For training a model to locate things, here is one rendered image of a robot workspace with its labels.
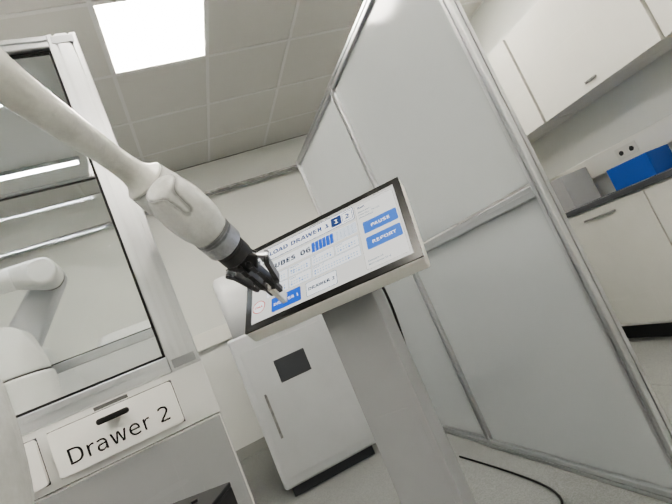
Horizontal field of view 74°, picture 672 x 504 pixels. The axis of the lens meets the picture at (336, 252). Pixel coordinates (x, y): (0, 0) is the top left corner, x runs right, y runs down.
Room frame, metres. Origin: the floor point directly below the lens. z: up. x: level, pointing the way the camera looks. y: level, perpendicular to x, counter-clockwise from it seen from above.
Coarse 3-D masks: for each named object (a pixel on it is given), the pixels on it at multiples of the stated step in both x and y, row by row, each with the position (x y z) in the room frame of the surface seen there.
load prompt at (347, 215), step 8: (352, 208) 1.26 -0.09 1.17; (336, 216) 1.27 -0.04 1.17; (344, 216) 1.25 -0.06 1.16; (352, 216) 1.24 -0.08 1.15; (320, 224) 1.29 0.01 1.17; (328, 224) 1.27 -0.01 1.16; (336, 224) 1.25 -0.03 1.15; (304, 232) 1.30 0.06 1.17; (312, 232) 1.29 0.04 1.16; (320, 232) 1.27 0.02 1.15; (288, 240) 1.32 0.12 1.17; (296, 240) 1.30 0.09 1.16; (304, 240) 1.28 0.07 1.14; (272, 248) 1.34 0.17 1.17; (280, 248) 1.32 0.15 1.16; (288, 248) 1.30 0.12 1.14; (272, 256) 1.32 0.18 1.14
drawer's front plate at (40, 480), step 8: (32, 440) 1.06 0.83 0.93; (32, 448) 1.04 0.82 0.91; (32, 456) 1.04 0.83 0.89; (40, 456) 1.06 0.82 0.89; (32, 464) 1.04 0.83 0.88; (40, 464) 1.05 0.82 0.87; (32, 472) 1.04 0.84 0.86; (40, 472) 1.04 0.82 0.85; (32, 480) 1.04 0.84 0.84; (40, 480) 1.04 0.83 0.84; (48, 480) 1.06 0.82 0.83; (40, 488) 1.04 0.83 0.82
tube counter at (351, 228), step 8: (352, 224) 1.22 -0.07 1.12; (336, 232) 1.24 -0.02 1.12; (344, 232) 1.22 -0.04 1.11; (352, 232) 1.20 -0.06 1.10; (320, 240) 1.25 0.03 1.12; (328, 240) 1.23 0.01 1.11; (336, 240) 1.22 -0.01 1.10; (304, 248) 1.27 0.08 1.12; (312, 248) 1.25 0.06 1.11; (320, 248) 1.23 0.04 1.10; (304, 256) 1.25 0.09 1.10
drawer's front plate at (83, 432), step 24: (168, 384) 1.17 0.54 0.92; (120, 408) 1.12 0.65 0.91; (144, 408) 1.14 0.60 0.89; (168, 408) 1.17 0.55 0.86; (72, 432) 1.08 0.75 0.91; (96, 432) 1.10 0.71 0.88; (120, 432) 1.12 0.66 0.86; (144, 432) 1.14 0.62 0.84; (72, 456) 1.07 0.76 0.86; (96, 456) 1.09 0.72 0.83
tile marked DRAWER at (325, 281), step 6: (324, 276) 1.17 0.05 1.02; (330, 276) 1.16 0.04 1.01; (336, 276) 1.15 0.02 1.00; (312, 282) 1.18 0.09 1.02; (318, 282) 1.17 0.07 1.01; (324, 282) 1.16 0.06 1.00; (330, 282) 1.15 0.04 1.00; (336, 282) 1.14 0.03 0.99; (306, 288) 1.18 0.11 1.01; (312, 288) 1.17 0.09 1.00; (318, 288) 1.15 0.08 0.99; (324, 288) 1.14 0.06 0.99; (306, 294) 1.16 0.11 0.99; (312, 294) 1.15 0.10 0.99
